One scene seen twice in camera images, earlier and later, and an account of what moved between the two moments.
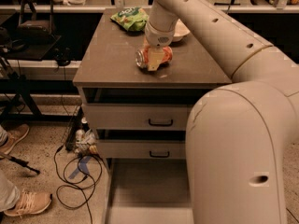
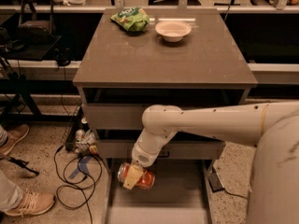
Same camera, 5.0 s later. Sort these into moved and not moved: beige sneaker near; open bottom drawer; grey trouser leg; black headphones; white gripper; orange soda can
Moved: white gripper; orange soda can
Not moved: black headphones; grey trouser leg; beige sneaker near; open bottom drawer
